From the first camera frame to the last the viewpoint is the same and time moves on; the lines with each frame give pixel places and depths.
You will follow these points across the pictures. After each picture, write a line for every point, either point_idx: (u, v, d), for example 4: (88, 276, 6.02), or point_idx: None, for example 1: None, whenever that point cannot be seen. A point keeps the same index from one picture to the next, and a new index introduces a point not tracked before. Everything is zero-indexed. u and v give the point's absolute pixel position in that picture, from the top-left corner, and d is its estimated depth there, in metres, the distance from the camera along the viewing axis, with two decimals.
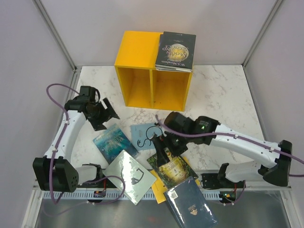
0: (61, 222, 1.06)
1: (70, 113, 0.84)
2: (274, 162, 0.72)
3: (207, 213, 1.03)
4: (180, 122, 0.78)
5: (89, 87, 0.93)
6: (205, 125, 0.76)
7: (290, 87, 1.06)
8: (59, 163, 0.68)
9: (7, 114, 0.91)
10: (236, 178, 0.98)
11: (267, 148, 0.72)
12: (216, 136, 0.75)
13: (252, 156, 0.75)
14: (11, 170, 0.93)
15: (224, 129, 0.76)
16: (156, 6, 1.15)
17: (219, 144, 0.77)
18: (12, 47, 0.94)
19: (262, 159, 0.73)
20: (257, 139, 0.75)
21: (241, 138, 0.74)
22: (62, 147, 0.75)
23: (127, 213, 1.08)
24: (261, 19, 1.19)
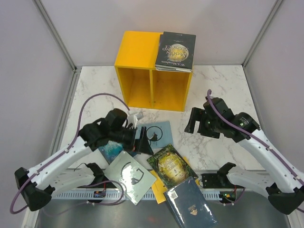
0: (61, 222, 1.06)
1: (78, 140, 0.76)
2: (293, 190, 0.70)
3: (207, 213, 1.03)
4: (220, 110, 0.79)
5: (117, 116, 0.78)
6: (244, 123, 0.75)
7: (290, 87, 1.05)
8: (29, 188, 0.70)
9: (7, 114, 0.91)
10: (237, 182, 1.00)
11: (292, 175, 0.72)
12: (250, 137, 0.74)
13: (274, 175, 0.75)
14: (11, 170, 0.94)
15: (261, 137, 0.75)
16: (156, 5, 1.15)
17: (248, 147, 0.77)
18: (12, 46, 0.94)
19: (282, 182, 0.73)
20: (286, 161, 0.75)
21: (272, 152, 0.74)
22: (44, 174, 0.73)
23: (128, 213, 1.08)
24: (261, 19, 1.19)
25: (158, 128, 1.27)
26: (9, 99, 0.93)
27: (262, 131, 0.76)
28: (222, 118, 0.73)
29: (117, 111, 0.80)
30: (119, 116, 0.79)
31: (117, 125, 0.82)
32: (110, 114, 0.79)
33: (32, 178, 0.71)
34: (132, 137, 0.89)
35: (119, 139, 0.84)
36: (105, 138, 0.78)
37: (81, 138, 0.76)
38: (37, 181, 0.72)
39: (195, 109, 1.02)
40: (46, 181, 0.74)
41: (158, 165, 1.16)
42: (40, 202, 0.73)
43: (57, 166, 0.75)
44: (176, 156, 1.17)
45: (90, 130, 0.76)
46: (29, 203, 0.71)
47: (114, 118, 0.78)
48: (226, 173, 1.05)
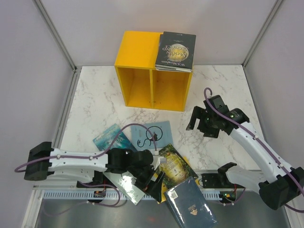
0: (61, 222, 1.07)
1: (103, 157, 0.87)
2: (276, 176, 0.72)
3: (207, 213, 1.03)
4: (216, 104, 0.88)
5: (142, 159, 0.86)
6: (235, 115, 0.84)
7: (290, 87, 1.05)
8: (43, 165, 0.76)
9: (7, 114, 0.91)
10: (235, 181, 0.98)
11: (277, 163, 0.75)
12: (238, 127, 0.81)
13: (260, 164, 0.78)
14: (12, 170, 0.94)
15: (249, 128, 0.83)
16: (156, 5, 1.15)
17: (237, 137, 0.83)
18: (12, 46, 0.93)
19: (266, 169, 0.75)
20: (273, 152, 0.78)
21: (258, 141, 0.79)
22: (62, 162, 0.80)
23: (128, 213, 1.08)
24: (260, 19, 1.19)
25: (159, 128, 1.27)
26: (9, 99, 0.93)
27: (251, 124, 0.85)
28: (216, 110, 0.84)
29: (145, 155, 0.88)
30: (143, 161, 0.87)
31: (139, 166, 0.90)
32: (138, 153, 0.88)
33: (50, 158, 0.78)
34: (149, 176, 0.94)
35: (137, 175, 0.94)
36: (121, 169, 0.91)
37: (106, 158, 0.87)
38: (53, 163, 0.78)
39: (196, 107, 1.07)
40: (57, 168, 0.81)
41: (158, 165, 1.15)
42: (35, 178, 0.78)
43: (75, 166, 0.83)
44: (176, 156, 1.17)
45: (114, 157, 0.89)
46: (32, 174, 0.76)
47: (138, 160, 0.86)
48: (225, 171, 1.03)
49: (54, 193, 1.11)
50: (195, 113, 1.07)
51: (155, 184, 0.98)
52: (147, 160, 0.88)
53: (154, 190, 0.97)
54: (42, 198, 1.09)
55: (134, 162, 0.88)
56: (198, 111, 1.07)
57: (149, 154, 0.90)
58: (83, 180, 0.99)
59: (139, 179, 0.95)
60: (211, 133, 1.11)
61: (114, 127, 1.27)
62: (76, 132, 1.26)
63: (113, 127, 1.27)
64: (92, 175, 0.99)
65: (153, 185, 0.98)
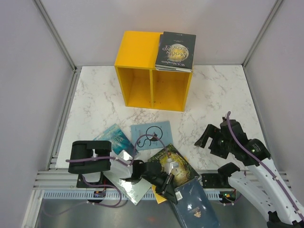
0: (61, 222, 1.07)
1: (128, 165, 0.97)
2: (291, 222, 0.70)
3: (211, 215, 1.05)
4: (235, 132, 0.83)
5: (148, 170, 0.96)
6: (256, 149, 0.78)
7: (290, 87, 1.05)
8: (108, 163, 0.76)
9: (7, 114, 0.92)
10: (236, 187, 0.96)
11: (294, 207, 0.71)
12: (259, 165, 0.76)
13: (275, 204, 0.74)
14: (11, 170, 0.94)
15: (270, 166, 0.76)
16: (156, 5, 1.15)
17: (256, 173, 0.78)
18: (12, 46, 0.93)
19: (282, 213, 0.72)
20: (291, 194, 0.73)
21: (278, 183, 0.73)
22: None
23: (128, 213, 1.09)
24: (260, 19, 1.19)
25: (158, 128, 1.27)
26: (9, 99, 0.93)
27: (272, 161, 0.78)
28: (236, 141, 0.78)
29: (152, 166, 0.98)
30: (149, 172, 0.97)
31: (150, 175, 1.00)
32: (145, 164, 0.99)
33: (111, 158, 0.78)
34: (165, 182, 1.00)
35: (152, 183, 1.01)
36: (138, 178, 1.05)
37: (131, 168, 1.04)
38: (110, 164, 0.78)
39: (211, 125, 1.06)
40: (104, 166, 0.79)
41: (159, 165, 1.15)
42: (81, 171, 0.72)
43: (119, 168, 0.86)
44: (177, 156, 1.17)
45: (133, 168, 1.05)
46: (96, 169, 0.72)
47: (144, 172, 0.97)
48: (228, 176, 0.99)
49: (54, 193, 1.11)
50: (209, 131, 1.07)
51: (169, 186, 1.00)
52: (153, 169, 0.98)
53: (169, 192, 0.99)
54: (42, 198, 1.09)
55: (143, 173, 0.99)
56: (212, 129, 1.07)
57: (155, 164, 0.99)
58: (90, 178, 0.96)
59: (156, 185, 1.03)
60: (221, 154, 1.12)
61: (114, 127, 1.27)
62: (76, 133, 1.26)
63: (113, 127, 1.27)
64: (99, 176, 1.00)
65: (167, 188, 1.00)
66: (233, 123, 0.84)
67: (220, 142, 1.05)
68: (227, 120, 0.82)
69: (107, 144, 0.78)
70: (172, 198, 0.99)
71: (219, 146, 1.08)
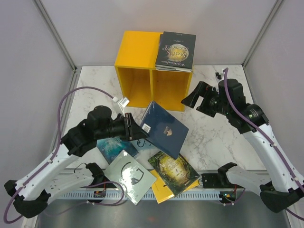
0: (62, 222, 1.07)
1: (61, 148, 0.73)
2: (288, 190, 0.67)
3: (178, 129, 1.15)
4: (236, 95, 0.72)
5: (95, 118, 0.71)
6: (253, 115, 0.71)
7: (290, 87, 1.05)
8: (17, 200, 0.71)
9: (8, 115, 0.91)
10: (234, 178, 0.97)
11: (291, 175, 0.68)
12: (256, 130, 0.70)
13: (271, 172, 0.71)
14: (11, 170, 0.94)
15: (268, 132, 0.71)
16: (156, 6, 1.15)
17: (251, 140, 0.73)
18: (12, 46, 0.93)
19: (278, 180, 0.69)
20: (288, 161, 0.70)
21: (276, 149, 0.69)
22: (31, 186, 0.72)
23: (128, 213, 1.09)
24: (260, 19, 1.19)
25: None
26: (10, 99, 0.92)
27: (270, 127, 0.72)
28: (232, 107, 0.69)
29: (96, 112, 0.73)
30: (101, 118, 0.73)
31: (103, 122, 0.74)
32: (90, 116, 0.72)
33: (19, 192, 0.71)
34: (125, 126, 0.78)
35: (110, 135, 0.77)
36: (91, 142, 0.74)
37: (64, 146, 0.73)
38: (25, 194, 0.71)
39: (203, 83, 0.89)
40: (34, 194, 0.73)
41: (160, 165, 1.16)
42: (32, 212, 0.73)
43: (45, 176, 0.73)
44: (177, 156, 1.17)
45: (73, 136, 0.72)
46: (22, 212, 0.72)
47: (96, 121, 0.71)
48: (225, 171, 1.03)
49: None
50: (197, 88, 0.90)
51: (130, 128, 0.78)
52: (104, 114, 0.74)
53: (136, 132, 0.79)
54: None
55: (94, 124, 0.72)
56: (203, 87, 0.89)
57: (99, 109, 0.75)
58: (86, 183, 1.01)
59: (116, 136, 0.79)
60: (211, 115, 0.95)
61: None
62: None
63: None
64: (90, 174, 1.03)
65: (132, 129, 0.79)
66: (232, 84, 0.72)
67: (214, 102, 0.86)
68: (224, 79, 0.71)
69: (10, 185, 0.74)
70: (143, 135, 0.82)
71: (213, 109, 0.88)
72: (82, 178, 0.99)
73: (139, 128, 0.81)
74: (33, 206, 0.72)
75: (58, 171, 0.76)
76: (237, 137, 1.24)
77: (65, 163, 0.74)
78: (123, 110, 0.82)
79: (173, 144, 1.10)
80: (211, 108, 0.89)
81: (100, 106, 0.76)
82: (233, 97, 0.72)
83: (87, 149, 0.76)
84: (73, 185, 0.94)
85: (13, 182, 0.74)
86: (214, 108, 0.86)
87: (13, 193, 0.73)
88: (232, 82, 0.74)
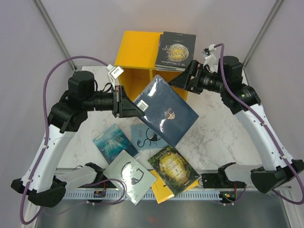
0: (61, 222, 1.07)
1: (51, 129, 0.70)
2: (276, 167, 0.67)
3: (185, 112, 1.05)
4: (234, 75, 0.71)
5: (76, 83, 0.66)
6: (246, 95, 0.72)
7: (290, 87, 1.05)
8: (31, 195, 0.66)
9: (8, 116, 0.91)
10: (232, 175, 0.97)
11: (280, 154, 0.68)
12: (247, 109, 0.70)
13: (261, 151, 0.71)
14: (11, 171, 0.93)
15: (260, 112, 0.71)
16: (156, 6, 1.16)
17: (243, 120, 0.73)
18: (13, 47, 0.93)
19: (267, 158, 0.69)
20: (278, 140, 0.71)
21: (266, 128, 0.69)
22: (38, 177, 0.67)
23: (128, 213, 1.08)
24: (261, 19, 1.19)
25: None
26: (10, 100, 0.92)
27: (261, 107, 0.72)
28: (227, 88, 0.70)
29: (78, 77, 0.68)
30: (85, 82, 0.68)
31: (88, 90, 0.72)
32: (70, 82, 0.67)
33: (28, 186, 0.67)
34: (114, 99, 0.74)
35: (98, 106, 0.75)
36: (80, 112, 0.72)
37: (54, 126, 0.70)
38: (36, 186, 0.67)
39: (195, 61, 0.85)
40: (45, 183, 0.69)
41: (160, 165, 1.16)
42: (52, 200, 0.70)
43: (47, 162, 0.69)
44: (177, 156, 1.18)
45: (59, 111, 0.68)
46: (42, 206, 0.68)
47: (79, 86, 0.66)
48: (224, 169, 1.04)
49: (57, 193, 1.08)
50: (191, 69, 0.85)
51: (121, 103, 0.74)
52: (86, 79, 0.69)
53: (127, 108, 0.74)
54: None
55: (77, 91, 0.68)
56: (194, 66, 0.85)
57: (82, 73, 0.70)
58: (90, 179, 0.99)
59: (108, 109, 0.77)
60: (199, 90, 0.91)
61: (114, 127, 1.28)
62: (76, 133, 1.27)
63: (113, 127, 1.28)
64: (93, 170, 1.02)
65: (122, 105, 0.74)
66: (230, 62, 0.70)
67: (210, 81, 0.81)
68: (221, 56, 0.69)
69: (16, 184, 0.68)
70: (136, 113, 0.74)
71: (207, 88, 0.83)
72: (88, 172, 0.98)
73: (132, 104, 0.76)
74: (51, 193, 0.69)
75: (59, 152, 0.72)
76: (237, 137, 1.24)
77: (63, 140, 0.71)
78: (113, 82, 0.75)
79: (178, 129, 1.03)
80: (204, 88, 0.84)
81: (80, 71, 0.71)
82: (230, 75, 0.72)
83: (79, 122, 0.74)
84: (83, 176, 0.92)
85: (18, 181, 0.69)
86: (210, 87, 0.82)
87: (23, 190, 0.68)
88: (231, 60, 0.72)
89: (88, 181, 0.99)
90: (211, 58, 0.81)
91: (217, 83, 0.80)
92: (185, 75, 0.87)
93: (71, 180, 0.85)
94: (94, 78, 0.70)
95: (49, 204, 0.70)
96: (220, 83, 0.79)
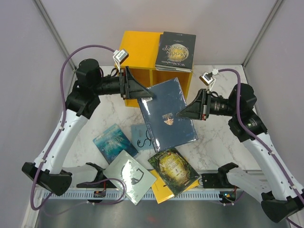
0: (62, 222, 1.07)
1: (68, 113, 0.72)
2: (286, 198, 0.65)
3: (187, 126, 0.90)
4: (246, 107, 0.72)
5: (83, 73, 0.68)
6: (252, 124, 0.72)
7: (290, 87, 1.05)
8: (43, 176, 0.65)
9: (8, 115, 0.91)
10: (235, 182, 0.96)
11: (289, 183, 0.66)
12: (254, 138, 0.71)
13: (270, 180, 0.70)
14: (12, 171, 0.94)
15: (266, 140, 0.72)
16: (156, 6, 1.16)
17: (251, 149, 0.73)
18: (12, 47, 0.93)
19: (276, 188, 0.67)
20: (287, 170, 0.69)
21: (273, 157, 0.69)
22: (51, 158, 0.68)
23: (128, 213, 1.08)
24: (261, 19, 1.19)
25: None
26: (10, 99, 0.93)
27: (268, 136, 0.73)
28: (238, 118, 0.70)
29: (84, 66, 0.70)
30: (90, 71, 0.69)
31: (95, 78, 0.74)
32: (78, 73, 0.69)
33: (41, 167, 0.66)
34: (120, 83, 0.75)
35: (109, 90, 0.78)
36: (93, 99, 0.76)
37: (71, 111, 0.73)
38: (48, 167, 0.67)
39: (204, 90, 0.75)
40: (58, 166, 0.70)
41: (160, 165, 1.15)
42: (60, 187, 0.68)
43: (61, 144, 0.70)
44: (177, 156, 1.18)
45: (75, 99, 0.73)
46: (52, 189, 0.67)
47: (86, 76, 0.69)
48: (226, 171, 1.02)
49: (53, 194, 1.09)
50: (203, 98, 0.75)
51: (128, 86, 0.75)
52: (90, 66, 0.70)
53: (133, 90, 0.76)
54: (42, 198, 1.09)
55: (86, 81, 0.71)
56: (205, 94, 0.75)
57: (88, 61, 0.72)
58: (90, 177, 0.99)
59: (116, 92, 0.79)
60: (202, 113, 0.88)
61: (114, 127, 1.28)
62: None
63: (113, 127, 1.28)
64: (94, 168, 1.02)
65: (127, 89, 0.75)
66: (245, 96, 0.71)
67: (222, 107, 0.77)
68: (238, 87, 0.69)
69: (27, 166, 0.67)
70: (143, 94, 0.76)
71: (217, 113, 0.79)
72: (89, 169, 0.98)
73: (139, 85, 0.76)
74: (61, 178, 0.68)
75: (73, 137, 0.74)
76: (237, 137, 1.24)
77: (78, 126, 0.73)
78: (118, 65, 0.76)
79: (170, 142, 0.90)
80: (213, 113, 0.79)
81: (85, 60, 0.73)
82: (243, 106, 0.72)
83: (93, 109, 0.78)
84: (85, 171, 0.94)
85: (30, 163, 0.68)
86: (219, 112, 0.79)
87: (33, 173, 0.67)
88: (244, 91, 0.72)
89: (88, 180, 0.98)
90: (213, 83, 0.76)
91: (230, 109, 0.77)
92: (194, 104, 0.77)
93: (73, 174, 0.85)
94: (99, 65, 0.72)
95: (57, 192, 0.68)
96: (232, 109, 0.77)
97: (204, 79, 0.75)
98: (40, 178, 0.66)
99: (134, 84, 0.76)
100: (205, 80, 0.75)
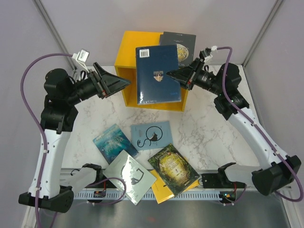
0: (62, 223, 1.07)
1: (48, 134, 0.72)
2: (270, 164, 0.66)
3: (175, 85, 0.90)
4: (231, 85, 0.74)
5: (53, 86, 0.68)
6: (235, 101, 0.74)
7: (290, 87, 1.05)
8: (44, 201, 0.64)
9: (8, 116, 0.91)
10: (233, 178, 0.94)
11: (273, 150, 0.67)
12: (237, 112, 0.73)
13: (255, 150, 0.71)
14: (11, 171, 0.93)
15: (249, 114, 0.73)
16: (156, 6, 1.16)
17: (235, 123, 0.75)
18: (12, 47, 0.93)
19: (261, 156, 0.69)
20: (270, 138, 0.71)
21: (256, 128, 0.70)
22: (46, 183, 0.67)
23: (128, 213, 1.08)
24: (261, 19, 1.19)
25: (159, 129, 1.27)
26: (10, 100, 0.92)
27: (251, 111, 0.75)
28: (223, 90, 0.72)
29: (52, 78, 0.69)
30: (59, 82, 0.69)
31: (67, 88, 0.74)
32: (47, 88, 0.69)
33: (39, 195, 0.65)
34: (95, 83, 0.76)
35: (86, 95, 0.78)
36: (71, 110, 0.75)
37: (48, 130, 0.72)
38: (46, 193, 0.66)
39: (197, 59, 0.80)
40: (54, 188, 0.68)
41: (160, 165, 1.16)
42: (64, 203, 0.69)
43: (51, 166, 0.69)
44: (177, 156, 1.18)
45: (51, 115, 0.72)
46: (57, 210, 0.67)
47: (58, 87, 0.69)
48: (224, 169, 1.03)
49: None
50: (194, 66, 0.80)
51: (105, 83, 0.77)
52: (59, 77, 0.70)
53: (110, 84, 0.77)
54: None
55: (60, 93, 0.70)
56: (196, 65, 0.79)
57: (54, 73, 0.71)
58: (91, 178, 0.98)
59: (93, 94, 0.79)
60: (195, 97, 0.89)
61: (114, 127, 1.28)
62: (76, 133, 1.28)
63: (113, 127, 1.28)
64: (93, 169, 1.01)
65: (105, 85, 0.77)
66: (231, 76, 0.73)
67: (208, 80, 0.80)
68: (226, 63, 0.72)
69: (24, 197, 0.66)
70: (121, 83, 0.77)
71: (202, 85, 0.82)
72: (87, 172, 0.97)
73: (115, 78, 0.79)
74: (62, 195, 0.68)
75: (60, 156, 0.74)
76: (237, 137, 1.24)
77: (61, 144, 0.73)
78: (84, 66, 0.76)
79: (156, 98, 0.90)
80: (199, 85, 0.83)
81: (51, 72, 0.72)
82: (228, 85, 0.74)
83: (72, 120, 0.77)
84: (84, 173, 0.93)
85: (25, 194, 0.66)
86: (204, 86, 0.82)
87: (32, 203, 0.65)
88: (232, 71, 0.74)
89: (89, 182, 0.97)
90: (209, 59, 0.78)
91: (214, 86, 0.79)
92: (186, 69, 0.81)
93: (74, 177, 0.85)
94: (67, 74, 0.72)
95: (62, 210, 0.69)
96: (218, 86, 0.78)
97: (203, 54, 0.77)
98: (40, 205, 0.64)
99: (109, 78, 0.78)
100: (203, 54, 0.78)
